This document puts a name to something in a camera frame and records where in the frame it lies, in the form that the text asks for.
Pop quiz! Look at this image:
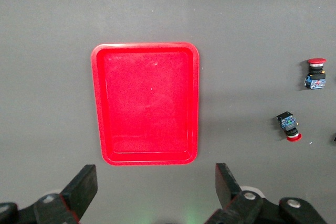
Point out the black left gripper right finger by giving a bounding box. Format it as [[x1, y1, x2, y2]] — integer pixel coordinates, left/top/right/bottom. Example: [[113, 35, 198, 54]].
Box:
[[204, 163, 328, 224]]

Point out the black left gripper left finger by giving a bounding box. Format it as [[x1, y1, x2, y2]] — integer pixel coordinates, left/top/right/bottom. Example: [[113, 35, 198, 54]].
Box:
[[0, 164, 99, 224]]

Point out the red plastic tray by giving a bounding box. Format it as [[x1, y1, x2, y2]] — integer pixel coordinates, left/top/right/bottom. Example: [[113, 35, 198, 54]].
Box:
[[90, 41, 201, 166]]

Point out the red mushroom push button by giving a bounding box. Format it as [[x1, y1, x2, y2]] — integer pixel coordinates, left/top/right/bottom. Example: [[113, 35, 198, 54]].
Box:
[[303, 58, 328, 90], [276, 112, 303, 142]]

